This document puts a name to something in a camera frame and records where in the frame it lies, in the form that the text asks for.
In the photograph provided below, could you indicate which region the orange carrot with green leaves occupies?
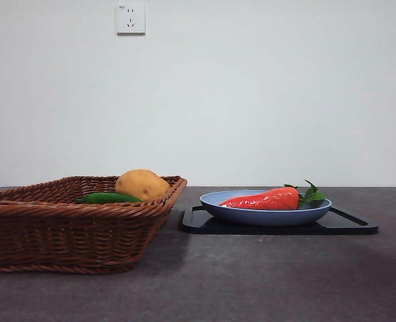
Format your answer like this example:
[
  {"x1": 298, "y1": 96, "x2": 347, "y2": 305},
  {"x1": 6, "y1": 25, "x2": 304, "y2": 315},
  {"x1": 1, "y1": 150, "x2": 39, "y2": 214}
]
[{"x1": 219, "y1": 179, "x2": 327, "y2": 211}]

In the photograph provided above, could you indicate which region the light blue round plate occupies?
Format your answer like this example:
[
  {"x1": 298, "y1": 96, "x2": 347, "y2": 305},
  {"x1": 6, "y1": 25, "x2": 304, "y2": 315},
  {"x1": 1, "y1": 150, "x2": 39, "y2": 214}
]
[{"x1": 199, "y1": 189, "x2": 333, "y2": 227}]

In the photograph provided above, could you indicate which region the yellow potato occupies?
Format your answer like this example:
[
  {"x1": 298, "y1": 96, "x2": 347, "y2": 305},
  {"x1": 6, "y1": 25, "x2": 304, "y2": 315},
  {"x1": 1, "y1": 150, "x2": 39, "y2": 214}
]
[{"x1": 114, "y1": 168, "x2": 171, "y2": 202}]

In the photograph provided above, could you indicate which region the green chili pepper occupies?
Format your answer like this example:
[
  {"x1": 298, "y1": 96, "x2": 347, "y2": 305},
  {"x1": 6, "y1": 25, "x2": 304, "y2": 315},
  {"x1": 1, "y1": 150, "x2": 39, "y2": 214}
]
[{"x1": 76, "y1": 192, "x2": 144, "y2": 205}]

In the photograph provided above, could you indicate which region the black rectangular tray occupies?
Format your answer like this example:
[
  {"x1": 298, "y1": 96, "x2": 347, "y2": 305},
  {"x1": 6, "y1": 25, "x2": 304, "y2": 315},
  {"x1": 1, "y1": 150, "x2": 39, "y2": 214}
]
[{"x1": 179, "y1": 205, "x2": 379, "y2": 235}]

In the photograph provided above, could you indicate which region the brown woven wicker basket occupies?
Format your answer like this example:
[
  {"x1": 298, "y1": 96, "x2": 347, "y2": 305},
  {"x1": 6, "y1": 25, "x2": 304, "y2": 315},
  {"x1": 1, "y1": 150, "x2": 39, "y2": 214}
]
[{"x1": 0, "y1": 174, "x2": 188, "y2": 275}]

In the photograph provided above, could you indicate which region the white wall power socket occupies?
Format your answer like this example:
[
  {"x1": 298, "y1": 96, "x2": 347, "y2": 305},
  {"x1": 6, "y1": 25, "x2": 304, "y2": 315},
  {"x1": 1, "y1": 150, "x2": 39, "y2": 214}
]
[{"x1": 116, "y1": 3, "x2": 146, "y2": 36}]

